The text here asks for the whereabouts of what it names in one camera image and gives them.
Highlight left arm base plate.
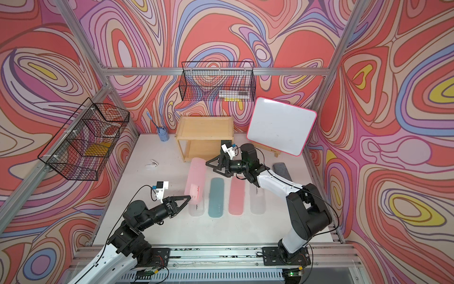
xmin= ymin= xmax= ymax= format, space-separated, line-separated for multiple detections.
xmin=136 ymin=248 xmax=171 ymax=268

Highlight back black wire basket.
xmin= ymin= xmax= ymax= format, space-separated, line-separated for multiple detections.
xmin=179 ymin=60 xmax=256 ymax=102

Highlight wooden whiteboard easel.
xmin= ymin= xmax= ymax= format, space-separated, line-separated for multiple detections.
xmin=253 ymin=142 xmax=281 ymax=157

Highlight pink pencil case top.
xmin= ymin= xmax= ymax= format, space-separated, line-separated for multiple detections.
xmin=228 ymin=177 xmax=245 ymax=216

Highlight pink pencil case bottom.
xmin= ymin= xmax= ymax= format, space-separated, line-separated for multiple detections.
xmin=184 ymin=157 xmax=207 ymax=204

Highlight pink framed whiteboard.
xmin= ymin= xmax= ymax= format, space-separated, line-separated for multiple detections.
xmin=247 ymin=97 xmax=318 ymax=156

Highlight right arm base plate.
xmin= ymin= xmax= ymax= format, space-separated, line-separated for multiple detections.
xmin=259 ymin=246 xmax=312 ymax=267

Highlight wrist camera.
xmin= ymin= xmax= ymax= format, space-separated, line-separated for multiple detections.
xmin=151 ymin=181 xmax=169 ymax=203
xmin=221 ymin=140 xmax=238 ymax=160

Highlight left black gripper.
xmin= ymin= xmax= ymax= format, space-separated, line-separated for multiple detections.
xmin=135 ymin=196 xmax=190 ymax=234

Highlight wooden two-tier shelf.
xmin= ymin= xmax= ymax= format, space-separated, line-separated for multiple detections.
xmin=175 ymin=117 xmax=234 ymax=162

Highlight clear pencil case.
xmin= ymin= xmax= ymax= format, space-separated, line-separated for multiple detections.
xmin=249 ymin=185 xmax=266 ymax=215
xmin=189 ymin=203 xmax=205 ymax=217

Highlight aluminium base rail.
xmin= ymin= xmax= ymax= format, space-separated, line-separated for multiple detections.
xmin=115 ymin=243 xmax=370 ymax=284

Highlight pink pencil case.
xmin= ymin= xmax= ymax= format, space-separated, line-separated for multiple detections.
xmin=228 ymin=177 xmax=245 ymax=216
xmin=184 ymin=157 xmax=207 ymax=204

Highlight left black wire basket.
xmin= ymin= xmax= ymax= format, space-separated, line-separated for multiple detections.
xmin=37 ymin=98 xmax=130 ymax=181

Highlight blue pen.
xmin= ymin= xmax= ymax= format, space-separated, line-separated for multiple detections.
xmin=146 ymin=111 xmax=160 ymax=130

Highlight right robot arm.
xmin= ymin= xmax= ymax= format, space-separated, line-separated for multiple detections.
xmin=206 ymin=141 xmax=333 ymax=262

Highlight grey whiteboard eraser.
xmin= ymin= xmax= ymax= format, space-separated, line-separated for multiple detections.
xmin=273 ymin=162 xmax=292 ymax=182

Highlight small white clip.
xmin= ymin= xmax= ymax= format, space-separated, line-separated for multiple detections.
xmin=145 ymin=159 xmax=158 ymax=169

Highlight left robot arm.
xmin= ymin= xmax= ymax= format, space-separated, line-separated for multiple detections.
xmin=70 ymin=195 xmax=191 ymax=284

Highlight marker box in basket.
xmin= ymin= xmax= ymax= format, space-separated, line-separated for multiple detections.
xmin=218 ymin=89 xmax=249 ymax=101

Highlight blue pen cup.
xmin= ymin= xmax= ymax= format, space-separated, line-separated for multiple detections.
xmin=157 ymin=127 xmax=169 ymax=142

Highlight green circuit board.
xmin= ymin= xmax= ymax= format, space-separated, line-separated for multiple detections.
xmin=134 ymin=269 xmax=159 ymax=280

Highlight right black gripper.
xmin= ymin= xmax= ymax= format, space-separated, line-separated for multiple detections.
xmin=206 ymin=154 xmax=249 ymax=177

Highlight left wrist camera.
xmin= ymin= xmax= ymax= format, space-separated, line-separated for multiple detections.
xmin=151 ymin=181 xmax=169 ymax=203

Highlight clear pencil case bottom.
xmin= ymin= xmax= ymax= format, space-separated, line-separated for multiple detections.
xmin=189 ymin=203 xmax=205 ymax=217

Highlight yellow item in basket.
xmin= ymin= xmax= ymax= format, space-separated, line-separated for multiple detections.
xmin=84 ymin=142 xmax=112 ymax=157

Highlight teal pencil case top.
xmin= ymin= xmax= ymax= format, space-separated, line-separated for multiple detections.
xmin=208 ymin=178 xmax=224 ymax=218

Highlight clear pencil case top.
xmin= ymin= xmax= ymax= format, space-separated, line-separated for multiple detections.
xmin=249 ymin=185 xmax=266 ymax=215

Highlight black wire basket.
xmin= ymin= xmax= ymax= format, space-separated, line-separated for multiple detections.
xmin=37 ymin=98 xmax=130 ymax=181
xmin=179 ymin=60 xmax=256 ymax=102

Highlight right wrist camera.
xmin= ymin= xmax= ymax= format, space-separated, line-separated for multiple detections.
xmin=221 ymin=140 xmax=238 ymax=160

